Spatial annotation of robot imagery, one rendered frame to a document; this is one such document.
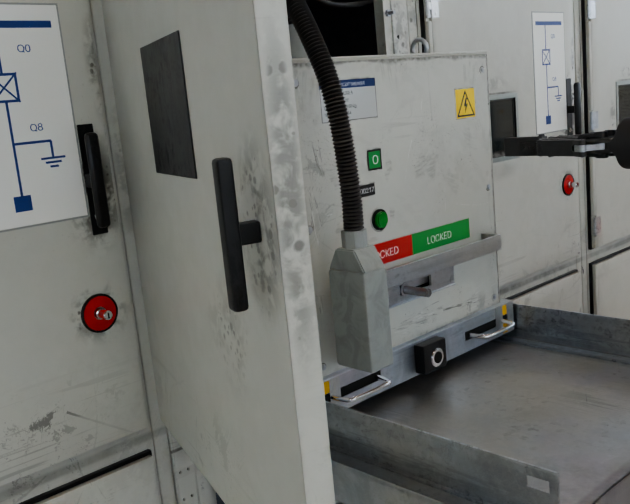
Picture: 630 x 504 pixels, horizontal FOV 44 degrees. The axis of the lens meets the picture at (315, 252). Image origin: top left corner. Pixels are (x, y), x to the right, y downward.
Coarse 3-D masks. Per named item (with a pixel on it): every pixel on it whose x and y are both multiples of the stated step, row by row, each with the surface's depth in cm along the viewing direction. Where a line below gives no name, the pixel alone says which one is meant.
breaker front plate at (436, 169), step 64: (384, 64) 121; (448, 64) 132; (320, 128) 112; (384, 128) 122; (448, 128) 133; (320, 192) 113; (384, 192) 123; (448, 192) 134; (320, 256) 114; (320, 320) 115; (448, 320) 137
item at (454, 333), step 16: (496, 304) 146; (512, 304) 148; (464, 320) 138; (480, 320) 141; (512, 320) 149; (432, 336) 132; (448, 336) 135; (464, 336) 138; (496, 336) 145; (400, 352) 127; (448, 352) 136; (464, 352) 139; (352, 368) 119; (384, 368) 124; (400, 368) 127; (352, 384) 119; (368, 384) 122
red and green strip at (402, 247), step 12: (432, 228) 132; (444, 228) 134; (456, 228) 136; (468, 228) 139; (396, 240) 126; (408, 240) 128; (420, 240) 130; (432, 240) 132; (444, 240) 134; (456, 240) 137; (384, 252) 124; (396, 252) 126; (408, 252) 128; (420, 252) 130
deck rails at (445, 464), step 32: (544, 320) 145; (576, 320) 140; (608, 320) 135; (576, 352) 138; (608, 352) 137; (352, 416) 106; (352, 448) 107; (384, 448) 102; (416, 448) 98; (448, 448) 94; (480, 448) 91; (416, 480) 98; (448, 480) 95; (480, 480) 91; (512, 480) 88
